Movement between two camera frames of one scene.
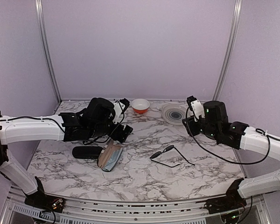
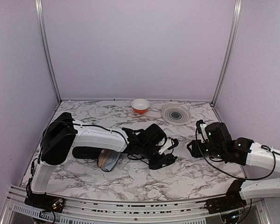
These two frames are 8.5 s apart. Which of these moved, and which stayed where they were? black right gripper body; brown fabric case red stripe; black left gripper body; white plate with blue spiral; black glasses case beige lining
Moved: black left gripper body; black right gripper body
Stayed: white plate with blue spiral; brown fabric case red stripe; black glasses case beige lining
